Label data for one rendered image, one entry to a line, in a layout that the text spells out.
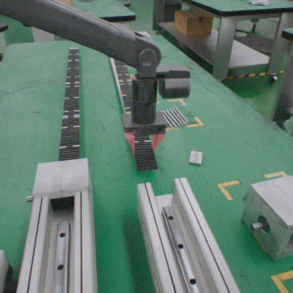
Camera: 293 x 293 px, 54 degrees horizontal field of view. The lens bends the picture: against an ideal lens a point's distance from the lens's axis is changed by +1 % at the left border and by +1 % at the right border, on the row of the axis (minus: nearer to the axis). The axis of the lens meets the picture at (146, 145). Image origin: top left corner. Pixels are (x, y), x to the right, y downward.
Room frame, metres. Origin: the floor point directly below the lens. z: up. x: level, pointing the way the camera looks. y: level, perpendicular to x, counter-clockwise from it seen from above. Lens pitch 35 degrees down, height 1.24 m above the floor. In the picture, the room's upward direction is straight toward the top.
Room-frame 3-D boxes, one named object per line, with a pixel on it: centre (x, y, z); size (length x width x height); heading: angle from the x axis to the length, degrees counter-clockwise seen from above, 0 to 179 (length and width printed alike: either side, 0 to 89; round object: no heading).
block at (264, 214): (0.36, -0.24, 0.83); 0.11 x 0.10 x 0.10; 108
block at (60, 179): (0.42, 0.18, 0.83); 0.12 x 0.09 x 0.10; 101
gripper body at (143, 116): (0.59, 0.01, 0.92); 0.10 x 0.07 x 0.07; 101
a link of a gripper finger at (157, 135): (0.59, -0.01, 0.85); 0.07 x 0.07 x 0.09; 11
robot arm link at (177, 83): (0.60, -0.04, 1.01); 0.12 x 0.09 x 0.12; 99
